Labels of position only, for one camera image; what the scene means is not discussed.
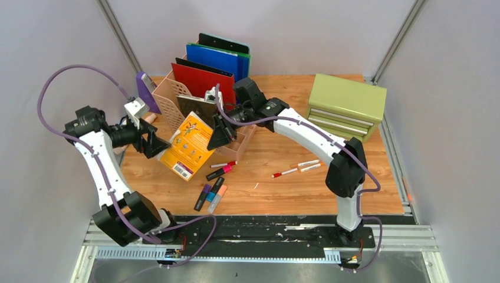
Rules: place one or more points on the green translucent plastic folder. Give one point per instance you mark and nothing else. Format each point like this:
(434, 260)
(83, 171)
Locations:
(220, 49)

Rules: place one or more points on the white red whiteboard marker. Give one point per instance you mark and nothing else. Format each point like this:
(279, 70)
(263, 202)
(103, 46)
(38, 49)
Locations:
(232, 163)

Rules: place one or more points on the orange highlighter marker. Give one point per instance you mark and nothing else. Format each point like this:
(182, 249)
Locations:
(215, 198)

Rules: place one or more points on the beige rolled tube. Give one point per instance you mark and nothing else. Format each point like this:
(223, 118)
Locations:
(150, 118)

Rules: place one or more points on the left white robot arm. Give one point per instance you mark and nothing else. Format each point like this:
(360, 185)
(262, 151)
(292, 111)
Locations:
(125, 216)

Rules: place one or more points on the black notebook with sticker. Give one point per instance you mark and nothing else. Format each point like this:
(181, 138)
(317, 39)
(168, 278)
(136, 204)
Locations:
(188, 104)

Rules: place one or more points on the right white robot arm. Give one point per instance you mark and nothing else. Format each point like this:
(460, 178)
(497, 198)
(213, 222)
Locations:
(347, 166)

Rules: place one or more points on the red binder folder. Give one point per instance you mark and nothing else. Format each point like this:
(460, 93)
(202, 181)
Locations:
(198, 81)

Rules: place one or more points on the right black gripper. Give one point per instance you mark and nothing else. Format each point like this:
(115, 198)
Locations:
(224, 133)

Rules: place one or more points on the purple folder behind organizer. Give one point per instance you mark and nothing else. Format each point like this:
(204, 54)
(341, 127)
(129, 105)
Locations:
(146, 87)

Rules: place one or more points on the beige plastic file organizer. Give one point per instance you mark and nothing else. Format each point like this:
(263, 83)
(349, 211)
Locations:
(174, 113)

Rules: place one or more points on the small orange cap marker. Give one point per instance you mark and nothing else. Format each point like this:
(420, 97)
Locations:
(311, 167)

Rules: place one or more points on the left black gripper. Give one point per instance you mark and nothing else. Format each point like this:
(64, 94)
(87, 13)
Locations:
(154, 144)

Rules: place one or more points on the orange yellow booklet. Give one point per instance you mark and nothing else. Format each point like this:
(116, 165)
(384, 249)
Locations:
(188, 149)

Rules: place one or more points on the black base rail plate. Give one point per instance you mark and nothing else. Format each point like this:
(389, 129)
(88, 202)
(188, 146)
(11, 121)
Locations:
(253, 236)

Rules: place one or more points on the purple highlighter marker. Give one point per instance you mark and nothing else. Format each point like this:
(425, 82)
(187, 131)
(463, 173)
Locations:
(202, 197)

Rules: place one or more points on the green metal drawer cabinet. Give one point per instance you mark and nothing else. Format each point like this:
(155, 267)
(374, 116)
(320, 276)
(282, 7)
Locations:
(345, 107)

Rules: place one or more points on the white orange marker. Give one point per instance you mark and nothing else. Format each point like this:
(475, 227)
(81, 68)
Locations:
(307, 163)

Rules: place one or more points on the pink highlighter marker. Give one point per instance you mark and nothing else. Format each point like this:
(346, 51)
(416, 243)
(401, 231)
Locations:
(219, 172)

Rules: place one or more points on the blue highlighter marker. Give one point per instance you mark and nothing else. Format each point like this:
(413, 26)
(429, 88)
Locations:
(215, 188)

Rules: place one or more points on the black clipboard blue back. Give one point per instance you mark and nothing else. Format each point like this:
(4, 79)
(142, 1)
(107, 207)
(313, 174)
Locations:
(218, 42)

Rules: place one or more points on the small red cap marker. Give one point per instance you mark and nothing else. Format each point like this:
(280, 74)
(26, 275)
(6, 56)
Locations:
(276, 175)

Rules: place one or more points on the blue binder folder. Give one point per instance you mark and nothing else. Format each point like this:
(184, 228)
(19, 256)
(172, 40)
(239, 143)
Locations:
(216, 59)

